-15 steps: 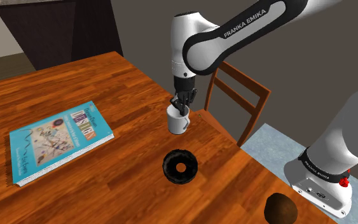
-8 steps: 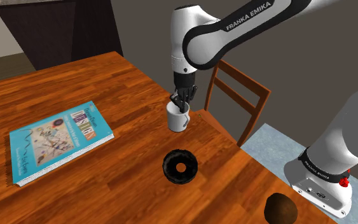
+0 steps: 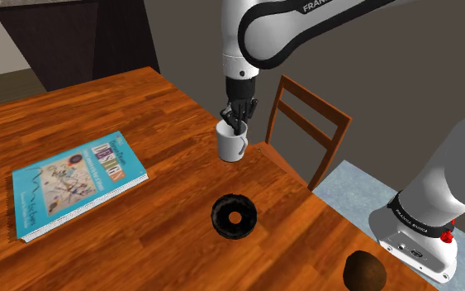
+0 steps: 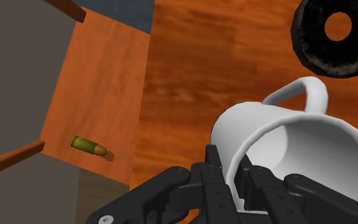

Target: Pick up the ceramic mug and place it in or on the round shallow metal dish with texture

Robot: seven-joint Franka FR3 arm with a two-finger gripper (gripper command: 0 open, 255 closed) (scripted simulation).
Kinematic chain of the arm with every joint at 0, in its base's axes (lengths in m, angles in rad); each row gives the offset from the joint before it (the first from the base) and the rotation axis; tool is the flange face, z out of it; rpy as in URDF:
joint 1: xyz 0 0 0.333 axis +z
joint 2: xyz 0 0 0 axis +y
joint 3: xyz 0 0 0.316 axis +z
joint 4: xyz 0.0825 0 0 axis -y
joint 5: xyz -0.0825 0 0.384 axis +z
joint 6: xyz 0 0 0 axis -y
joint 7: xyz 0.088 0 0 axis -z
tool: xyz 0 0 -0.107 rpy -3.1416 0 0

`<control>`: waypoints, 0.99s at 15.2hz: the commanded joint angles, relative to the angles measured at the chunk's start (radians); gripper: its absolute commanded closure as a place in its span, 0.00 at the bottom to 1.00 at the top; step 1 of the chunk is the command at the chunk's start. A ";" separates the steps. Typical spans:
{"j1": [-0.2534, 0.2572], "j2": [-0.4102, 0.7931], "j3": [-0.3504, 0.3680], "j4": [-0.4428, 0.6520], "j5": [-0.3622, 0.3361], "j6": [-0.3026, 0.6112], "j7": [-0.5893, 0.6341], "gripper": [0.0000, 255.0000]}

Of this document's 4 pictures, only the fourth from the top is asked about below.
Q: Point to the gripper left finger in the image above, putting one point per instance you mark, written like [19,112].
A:
[209,192]

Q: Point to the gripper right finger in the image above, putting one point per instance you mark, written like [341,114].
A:
[290,198]

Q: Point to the white mug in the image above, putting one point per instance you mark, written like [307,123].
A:
[259,121]

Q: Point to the green brass cartridge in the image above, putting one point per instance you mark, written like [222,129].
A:
[85,144]

